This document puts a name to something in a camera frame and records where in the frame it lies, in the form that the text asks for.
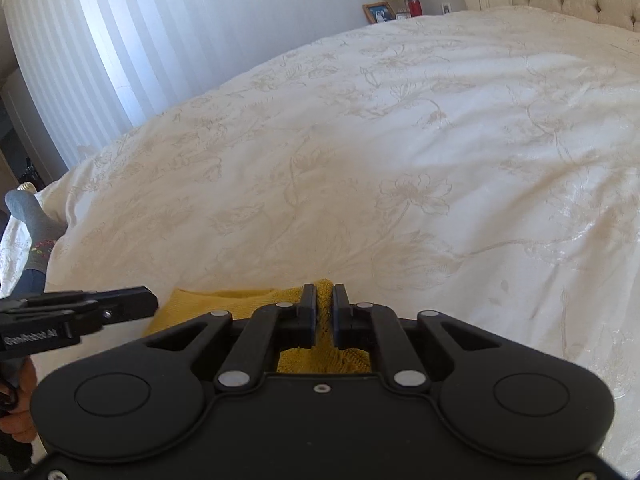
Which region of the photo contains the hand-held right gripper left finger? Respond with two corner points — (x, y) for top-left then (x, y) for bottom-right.
(144, 284), (320, 394)

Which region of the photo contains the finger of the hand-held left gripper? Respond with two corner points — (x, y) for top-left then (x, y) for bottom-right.
(95, 286), (159, 326)

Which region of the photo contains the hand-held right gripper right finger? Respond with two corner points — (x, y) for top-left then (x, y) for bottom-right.
(331, 284), (502, 394)

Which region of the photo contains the yellow knit shirt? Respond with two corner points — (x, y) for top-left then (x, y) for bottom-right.
(142, 277), (373, 375)

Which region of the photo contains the person's left hand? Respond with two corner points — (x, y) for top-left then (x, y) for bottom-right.
(0, 360), (39, 444)

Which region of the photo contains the person's blue trouser leg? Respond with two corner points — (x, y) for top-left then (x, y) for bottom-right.
(11, 268), (48, 294)

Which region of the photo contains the person's grey socked foot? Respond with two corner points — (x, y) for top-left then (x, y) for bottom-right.
(5, 183), (68, 273)

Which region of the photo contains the white floral bedspread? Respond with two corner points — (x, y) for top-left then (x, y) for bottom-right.
(0, 4), (640, 463)

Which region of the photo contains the wooden picture frame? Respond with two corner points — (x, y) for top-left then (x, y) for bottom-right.
(363, 1), (397, 25)

